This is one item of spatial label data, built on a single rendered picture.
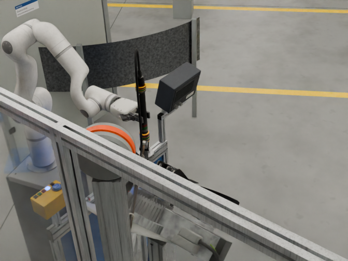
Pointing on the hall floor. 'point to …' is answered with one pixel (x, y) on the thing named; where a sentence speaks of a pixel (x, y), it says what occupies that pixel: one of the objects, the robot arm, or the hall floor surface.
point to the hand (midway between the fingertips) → (142, 116)
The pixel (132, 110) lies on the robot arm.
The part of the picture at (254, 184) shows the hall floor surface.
